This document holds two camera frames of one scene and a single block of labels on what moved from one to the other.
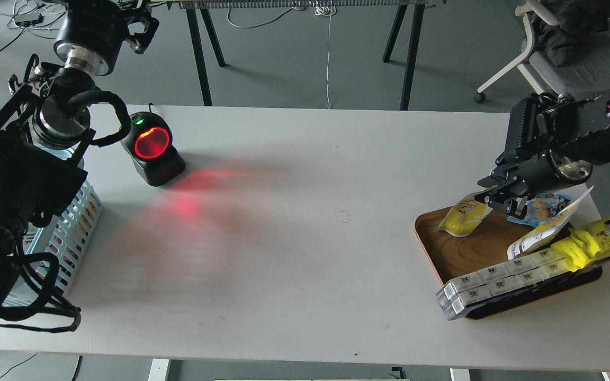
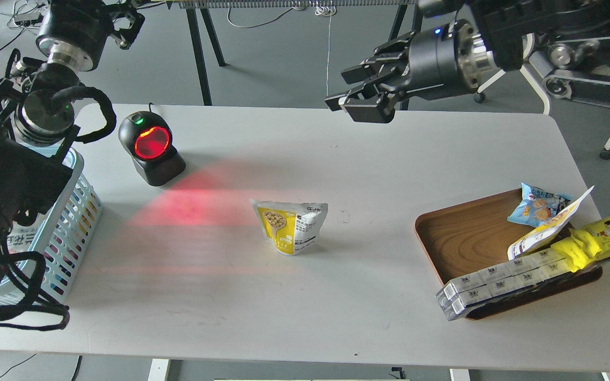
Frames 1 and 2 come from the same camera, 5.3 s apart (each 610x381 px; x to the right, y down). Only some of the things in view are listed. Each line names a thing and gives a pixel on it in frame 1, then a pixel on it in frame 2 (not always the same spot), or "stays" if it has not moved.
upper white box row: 450,290 stays
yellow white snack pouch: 466,215 to 290,227
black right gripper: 531,175 to 452,57
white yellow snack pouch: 540,239 stays
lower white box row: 457,305 stays
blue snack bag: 541,208 stays
